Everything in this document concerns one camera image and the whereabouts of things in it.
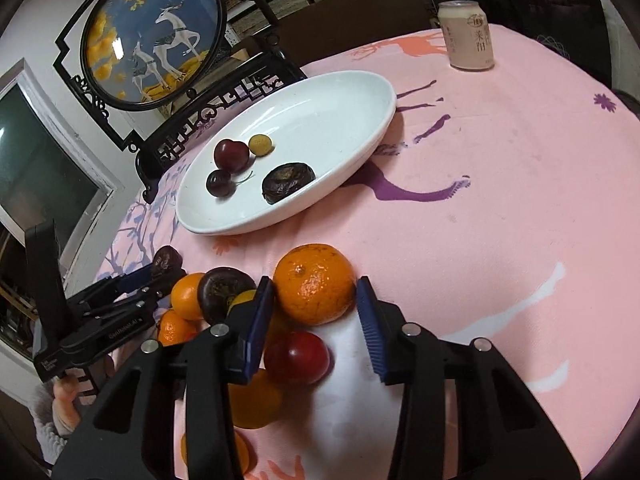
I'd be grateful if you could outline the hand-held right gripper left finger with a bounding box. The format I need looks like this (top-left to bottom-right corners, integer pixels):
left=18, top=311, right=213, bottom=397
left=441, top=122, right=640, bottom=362
left=52, top=276, right=276, bottom=480

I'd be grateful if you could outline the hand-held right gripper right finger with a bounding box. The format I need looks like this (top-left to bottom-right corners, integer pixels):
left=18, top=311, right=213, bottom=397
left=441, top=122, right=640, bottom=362
left=355, top=276, right=581, bottom=480

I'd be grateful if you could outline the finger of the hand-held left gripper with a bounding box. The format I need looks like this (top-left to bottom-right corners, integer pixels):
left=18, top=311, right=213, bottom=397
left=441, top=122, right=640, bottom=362
left=67, top=263, right=162, bottom=312
left=82, top=269, right=188, bottom=322

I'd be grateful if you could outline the small dark brown fruit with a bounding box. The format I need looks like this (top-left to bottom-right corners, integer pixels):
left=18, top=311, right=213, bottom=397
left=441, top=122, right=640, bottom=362
left=151, top=246, right=185, bottom=279

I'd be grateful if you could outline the red plum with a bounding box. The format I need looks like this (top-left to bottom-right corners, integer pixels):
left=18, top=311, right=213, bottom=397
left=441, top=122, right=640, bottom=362
left=263, top=331, right=331, bottom=386

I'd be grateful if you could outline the dark wrinkled round fruit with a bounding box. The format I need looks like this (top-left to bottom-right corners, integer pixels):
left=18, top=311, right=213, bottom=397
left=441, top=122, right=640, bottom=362
left=196, top=267, right=258, bottom=326
left=261, top=162, right=317, bottom=206

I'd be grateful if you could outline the large mandarin orange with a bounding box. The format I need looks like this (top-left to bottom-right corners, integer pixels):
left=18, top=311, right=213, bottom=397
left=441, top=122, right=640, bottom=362
left=272, top=243, right=357, bottom=326

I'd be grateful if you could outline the white oval plate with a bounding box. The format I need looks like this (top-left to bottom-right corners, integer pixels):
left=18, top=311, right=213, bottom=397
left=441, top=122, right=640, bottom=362
left=175, top=71, right=397, bottom=236

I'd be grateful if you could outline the person's left forearm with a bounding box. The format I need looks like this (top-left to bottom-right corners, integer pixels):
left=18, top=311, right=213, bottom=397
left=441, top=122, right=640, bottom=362
left=27, top=385, right=77, bottom=467

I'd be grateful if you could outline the person's left hand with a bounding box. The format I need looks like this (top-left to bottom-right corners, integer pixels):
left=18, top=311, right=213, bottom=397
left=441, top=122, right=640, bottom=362
left=52, top=356, right=119, bottom=435

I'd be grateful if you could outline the small dark red cherry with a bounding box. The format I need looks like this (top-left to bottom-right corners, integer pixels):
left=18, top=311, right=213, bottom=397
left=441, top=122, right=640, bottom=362
left=206, top=169, right=254, bottom=199

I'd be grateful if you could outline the white framed window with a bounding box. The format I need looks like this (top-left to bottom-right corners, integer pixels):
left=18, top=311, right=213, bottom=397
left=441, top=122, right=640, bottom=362
left=0, top=60, right=125, bottom=273

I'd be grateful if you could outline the round deer picture screen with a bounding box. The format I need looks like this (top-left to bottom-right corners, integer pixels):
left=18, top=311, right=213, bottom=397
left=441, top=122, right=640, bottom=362
left=52, top=0, right=308, bottom=203

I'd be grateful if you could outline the pale pink drink can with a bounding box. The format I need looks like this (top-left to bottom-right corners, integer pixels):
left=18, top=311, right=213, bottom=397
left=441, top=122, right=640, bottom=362
left=438, top=0, right=496, bottom=72

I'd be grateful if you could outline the brown chair back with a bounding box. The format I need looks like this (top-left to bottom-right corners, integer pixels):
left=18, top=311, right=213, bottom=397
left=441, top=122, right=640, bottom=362
left=270, top=0, right=437, bottom=68

